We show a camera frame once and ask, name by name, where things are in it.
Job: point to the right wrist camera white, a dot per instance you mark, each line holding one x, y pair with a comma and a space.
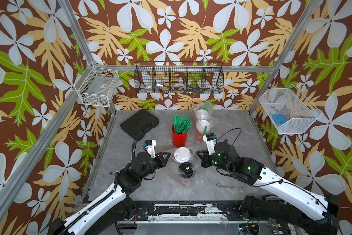
210, 139

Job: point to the red plastic straw cup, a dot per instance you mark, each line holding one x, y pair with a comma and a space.
179, 140

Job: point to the red cup white lid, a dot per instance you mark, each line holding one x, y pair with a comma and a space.
182, 155
202, 114
199, 128

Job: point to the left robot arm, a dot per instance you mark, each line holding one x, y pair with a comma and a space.
114, 204

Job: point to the clear plastic carrier bag front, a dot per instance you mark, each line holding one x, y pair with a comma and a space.
209, 109

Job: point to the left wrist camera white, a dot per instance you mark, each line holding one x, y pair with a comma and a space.
149, 147

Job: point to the red cup white lid front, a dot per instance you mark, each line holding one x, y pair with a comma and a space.
199, 128

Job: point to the white mesh basket right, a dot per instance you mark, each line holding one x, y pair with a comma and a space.
300, 112

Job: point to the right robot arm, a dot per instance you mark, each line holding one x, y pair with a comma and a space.
314, 213

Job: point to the green wrapped straws bundle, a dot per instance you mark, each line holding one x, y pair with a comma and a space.
182, 124

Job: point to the black plastic tool case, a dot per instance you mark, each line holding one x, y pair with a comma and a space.
139, 124

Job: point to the blue object in basket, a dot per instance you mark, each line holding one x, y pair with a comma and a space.
279, 119

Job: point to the black wire basket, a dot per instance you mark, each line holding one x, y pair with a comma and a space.
179, 78

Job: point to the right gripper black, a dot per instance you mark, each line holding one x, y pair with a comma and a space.
204, 158

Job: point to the white wire basket left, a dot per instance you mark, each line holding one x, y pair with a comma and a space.
96, 86

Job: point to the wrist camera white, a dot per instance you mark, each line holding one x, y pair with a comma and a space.
210, 139
149, 147

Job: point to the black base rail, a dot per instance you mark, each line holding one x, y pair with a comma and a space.
185, 211

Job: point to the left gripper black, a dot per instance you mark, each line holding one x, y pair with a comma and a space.
160, 161

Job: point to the metal wrench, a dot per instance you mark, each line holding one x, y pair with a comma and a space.
231, 187

